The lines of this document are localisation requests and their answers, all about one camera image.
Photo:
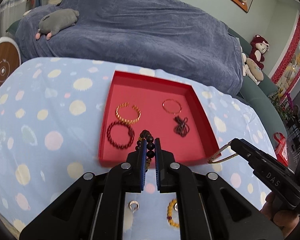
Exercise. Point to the light blue patterned bedsheet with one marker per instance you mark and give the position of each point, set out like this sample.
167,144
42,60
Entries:
51,111

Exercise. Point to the gold hoop earring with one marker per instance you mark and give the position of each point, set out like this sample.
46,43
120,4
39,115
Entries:
133,205

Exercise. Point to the beige plush toy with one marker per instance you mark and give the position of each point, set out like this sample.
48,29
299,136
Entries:
252,70

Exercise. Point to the white sheer curtain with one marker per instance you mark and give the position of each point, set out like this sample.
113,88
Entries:
10,11

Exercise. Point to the green sofa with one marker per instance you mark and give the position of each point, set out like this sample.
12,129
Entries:
257,97

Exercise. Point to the red cardboard box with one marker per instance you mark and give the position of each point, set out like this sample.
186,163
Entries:
188,135

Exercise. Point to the red gift bag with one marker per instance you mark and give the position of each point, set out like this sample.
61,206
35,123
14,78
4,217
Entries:
281,149

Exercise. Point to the round white wooden side table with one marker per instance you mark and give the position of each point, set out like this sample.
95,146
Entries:
10,58

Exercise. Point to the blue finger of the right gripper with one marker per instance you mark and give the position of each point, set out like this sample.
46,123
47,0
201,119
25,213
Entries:
247,152

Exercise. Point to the grey plush mouse toy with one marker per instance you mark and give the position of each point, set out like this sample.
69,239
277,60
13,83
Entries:
53,23

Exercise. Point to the thin rose gold bangle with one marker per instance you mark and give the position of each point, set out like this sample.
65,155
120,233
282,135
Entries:
172,106

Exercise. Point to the right hand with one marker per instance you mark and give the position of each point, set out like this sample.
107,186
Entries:
286,220

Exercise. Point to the red monkey plush toy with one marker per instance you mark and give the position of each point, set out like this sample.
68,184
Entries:
259,47

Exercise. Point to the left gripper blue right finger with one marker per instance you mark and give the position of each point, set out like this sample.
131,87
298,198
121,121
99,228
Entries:
158,162

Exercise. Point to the dark blue blanket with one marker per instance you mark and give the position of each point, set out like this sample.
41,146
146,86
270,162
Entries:
158,34

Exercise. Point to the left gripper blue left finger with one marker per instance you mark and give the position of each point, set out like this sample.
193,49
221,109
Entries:
141,164

